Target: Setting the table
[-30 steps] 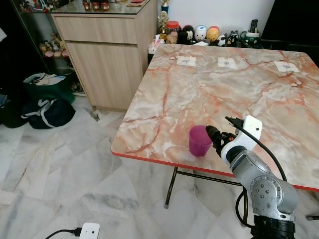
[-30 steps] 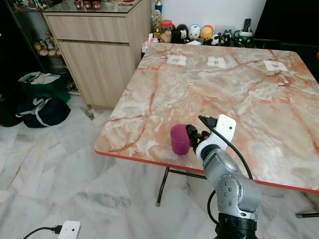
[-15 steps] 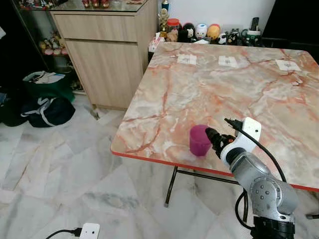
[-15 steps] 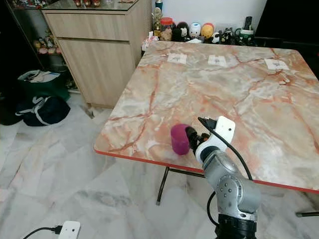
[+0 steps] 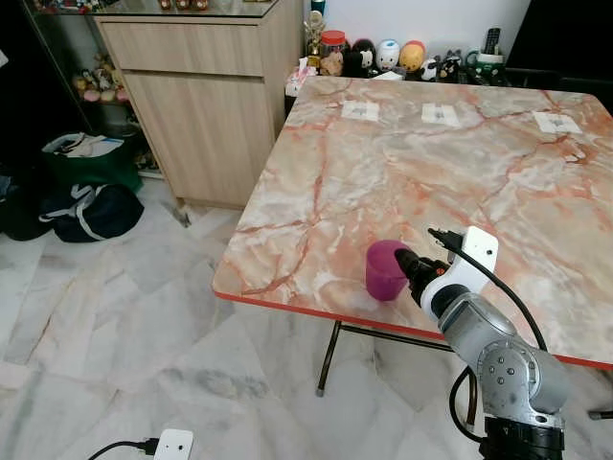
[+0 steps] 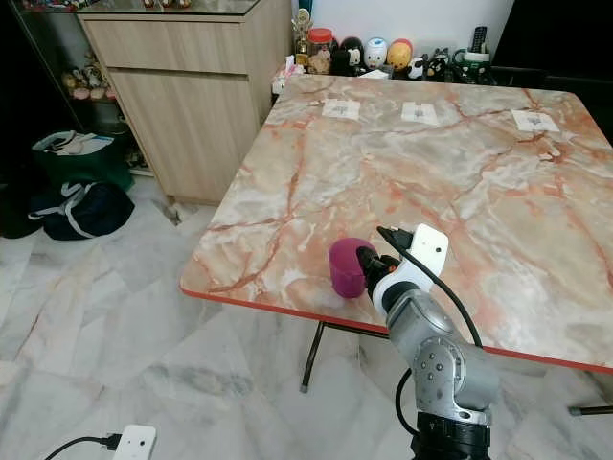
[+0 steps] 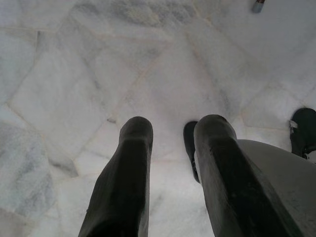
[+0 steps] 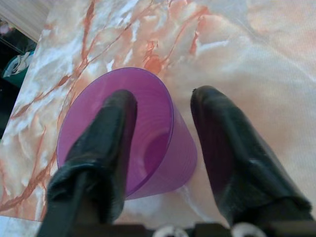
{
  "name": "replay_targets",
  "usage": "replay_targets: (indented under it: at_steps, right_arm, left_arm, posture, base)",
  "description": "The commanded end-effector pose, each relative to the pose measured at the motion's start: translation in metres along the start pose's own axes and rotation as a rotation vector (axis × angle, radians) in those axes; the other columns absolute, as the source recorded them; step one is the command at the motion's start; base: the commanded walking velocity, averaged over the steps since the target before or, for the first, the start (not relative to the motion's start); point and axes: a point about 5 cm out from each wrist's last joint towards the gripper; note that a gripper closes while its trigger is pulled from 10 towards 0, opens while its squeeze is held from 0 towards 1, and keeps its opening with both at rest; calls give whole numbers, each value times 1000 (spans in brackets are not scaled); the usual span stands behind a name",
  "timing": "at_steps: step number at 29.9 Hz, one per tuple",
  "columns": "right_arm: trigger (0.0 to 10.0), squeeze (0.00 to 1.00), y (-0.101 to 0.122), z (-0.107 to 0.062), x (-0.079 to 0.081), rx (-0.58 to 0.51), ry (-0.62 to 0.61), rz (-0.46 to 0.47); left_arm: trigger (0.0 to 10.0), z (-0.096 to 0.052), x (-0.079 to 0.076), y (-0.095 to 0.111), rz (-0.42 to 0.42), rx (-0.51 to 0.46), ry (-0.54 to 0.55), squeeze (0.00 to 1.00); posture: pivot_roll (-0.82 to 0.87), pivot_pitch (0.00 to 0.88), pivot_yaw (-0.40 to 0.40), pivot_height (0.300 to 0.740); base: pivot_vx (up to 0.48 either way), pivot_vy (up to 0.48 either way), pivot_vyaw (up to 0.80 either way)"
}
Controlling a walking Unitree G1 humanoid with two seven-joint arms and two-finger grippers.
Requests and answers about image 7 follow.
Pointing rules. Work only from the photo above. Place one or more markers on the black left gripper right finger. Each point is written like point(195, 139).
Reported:
point(232, 182)

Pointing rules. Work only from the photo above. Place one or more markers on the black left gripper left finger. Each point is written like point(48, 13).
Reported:
point(123, 182)

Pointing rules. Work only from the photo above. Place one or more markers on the grey robot left leg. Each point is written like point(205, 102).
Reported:
point(279, 172)

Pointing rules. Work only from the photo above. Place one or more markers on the black robot left foot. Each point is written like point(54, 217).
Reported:
point(189, 145)

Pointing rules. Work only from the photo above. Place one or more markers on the black robot foot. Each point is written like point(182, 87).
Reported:
point(304, 130)
point(189, 145)

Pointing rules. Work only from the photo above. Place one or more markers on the black robot right foot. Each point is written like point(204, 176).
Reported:
point(304, 130)

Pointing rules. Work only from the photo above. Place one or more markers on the metal-capped furniture leg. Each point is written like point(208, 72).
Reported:
point(258, 5)

